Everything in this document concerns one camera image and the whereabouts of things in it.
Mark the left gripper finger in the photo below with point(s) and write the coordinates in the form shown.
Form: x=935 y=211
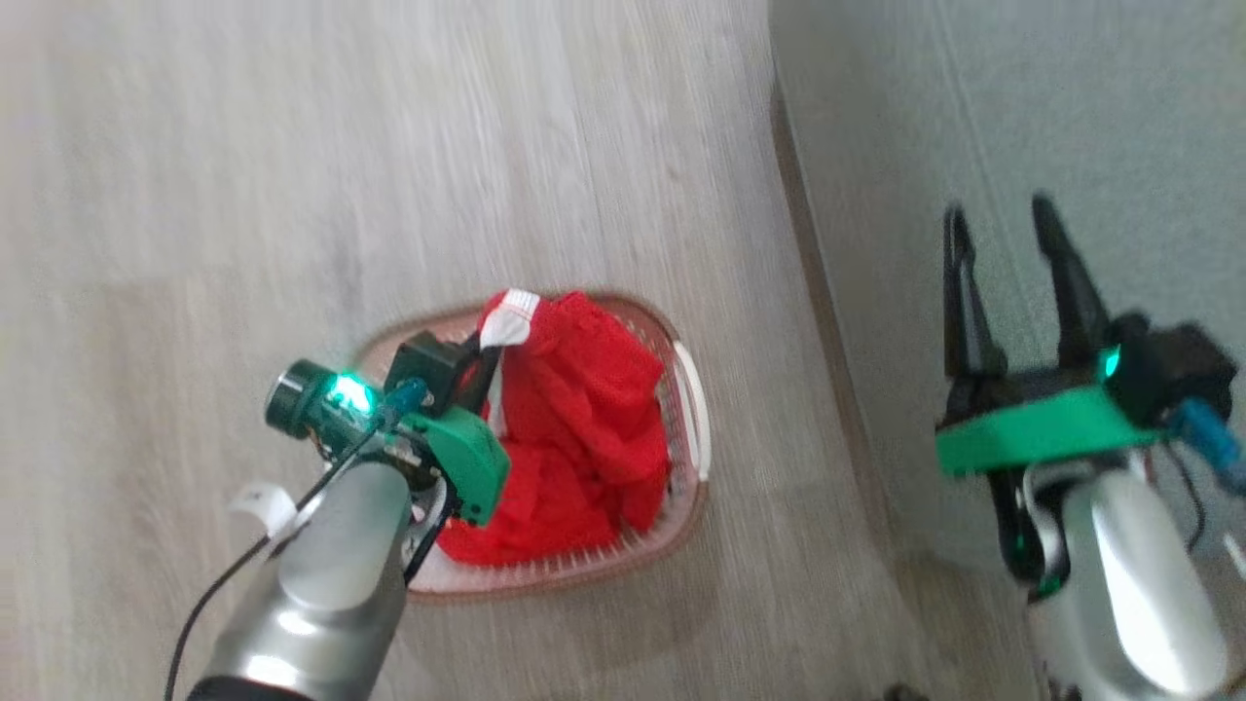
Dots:
x=482 y=375

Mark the grey and yellow sofa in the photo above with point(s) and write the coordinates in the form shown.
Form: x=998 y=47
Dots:
x=1071 y=97

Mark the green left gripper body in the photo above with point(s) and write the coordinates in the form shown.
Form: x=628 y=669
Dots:
x=467 y=462

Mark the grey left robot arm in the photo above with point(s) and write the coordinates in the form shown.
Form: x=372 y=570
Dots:
x=321 y=584

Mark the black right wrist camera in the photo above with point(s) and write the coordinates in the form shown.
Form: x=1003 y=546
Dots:
x=1178 y=365

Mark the red clothing with print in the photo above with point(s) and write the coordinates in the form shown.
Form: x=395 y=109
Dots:
x=584 y=409

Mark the white brown-rimmed laundry basket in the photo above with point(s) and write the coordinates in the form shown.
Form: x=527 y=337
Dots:
x=681 y=389

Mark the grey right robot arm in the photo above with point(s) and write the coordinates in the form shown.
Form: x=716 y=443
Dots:
x=1139 y=584

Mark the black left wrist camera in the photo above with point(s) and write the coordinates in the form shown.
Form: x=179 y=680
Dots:
x=423 y=368

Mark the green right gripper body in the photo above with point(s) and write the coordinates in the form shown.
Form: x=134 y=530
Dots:
x=1042 y=428

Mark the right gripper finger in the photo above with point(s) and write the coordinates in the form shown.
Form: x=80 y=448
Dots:
x=1071 y=282
x=959 y=302

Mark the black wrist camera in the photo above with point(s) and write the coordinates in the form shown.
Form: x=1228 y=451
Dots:
x=1178 y=365
x=423 y=368

